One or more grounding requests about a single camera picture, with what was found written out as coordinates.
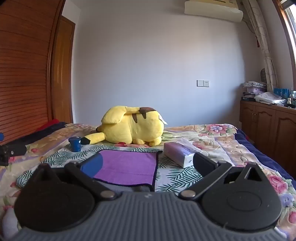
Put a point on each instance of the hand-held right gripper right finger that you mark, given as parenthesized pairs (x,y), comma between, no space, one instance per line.
(203,163)

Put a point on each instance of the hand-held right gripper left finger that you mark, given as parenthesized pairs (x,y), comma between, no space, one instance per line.
(93,165)

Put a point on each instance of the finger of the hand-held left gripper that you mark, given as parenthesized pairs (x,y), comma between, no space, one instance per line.
(13,150)
(1,136)

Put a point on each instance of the purple towel with black edge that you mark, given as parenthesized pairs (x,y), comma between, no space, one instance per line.
(131,165)

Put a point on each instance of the purple and white tissue pack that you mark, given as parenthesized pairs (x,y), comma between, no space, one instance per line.
(179,153)

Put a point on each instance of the small blue round container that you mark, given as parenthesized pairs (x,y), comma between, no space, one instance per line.
(74,144)

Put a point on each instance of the navy cloth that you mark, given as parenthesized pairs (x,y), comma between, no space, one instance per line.
(39,135)

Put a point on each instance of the grey towel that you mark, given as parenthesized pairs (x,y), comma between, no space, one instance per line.
(124,188)

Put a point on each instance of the red cloth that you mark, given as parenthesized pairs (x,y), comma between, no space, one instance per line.
(47,125)

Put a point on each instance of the yellow plush toy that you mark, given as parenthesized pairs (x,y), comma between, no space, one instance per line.
(131,125)

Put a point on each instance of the dark blue blanket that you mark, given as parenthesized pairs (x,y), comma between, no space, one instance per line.
(261,153)

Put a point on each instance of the wooden slatted wardrobe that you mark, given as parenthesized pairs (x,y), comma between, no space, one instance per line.
(23,69)

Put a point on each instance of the wooden cabinet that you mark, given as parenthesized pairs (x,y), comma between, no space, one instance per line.
(266,125)

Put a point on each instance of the wooden door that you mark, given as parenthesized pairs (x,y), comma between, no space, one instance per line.
(63,76)

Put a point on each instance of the stack of boxes and books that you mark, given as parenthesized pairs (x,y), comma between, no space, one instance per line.
(252,90)

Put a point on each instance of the white plastic bag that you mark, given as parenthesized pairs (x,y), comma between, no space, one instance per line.
(269,97)

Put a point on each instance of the blue box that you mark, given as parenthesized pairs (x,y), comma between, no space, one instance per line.
(281,92)

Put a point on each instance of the small white bottle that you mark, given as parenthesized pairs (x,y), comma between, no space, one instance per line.
(289,101)

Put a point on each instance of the floral curtain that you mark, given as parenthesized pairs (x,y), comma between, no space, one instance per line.
(263,46)

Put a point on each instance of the red hanging tassel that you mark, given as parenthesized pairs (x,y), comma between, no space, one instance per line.
(257,41)

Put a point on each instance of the white air conditioner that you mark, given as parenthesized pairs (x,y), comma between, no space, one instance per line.
(212,11)

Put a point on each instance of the white wall socket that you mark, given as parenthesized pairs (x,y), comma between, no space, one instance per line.
(203,83)

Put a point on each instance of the window with wooden frame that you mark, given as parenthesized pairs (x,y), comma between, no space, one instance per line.
(289,27)

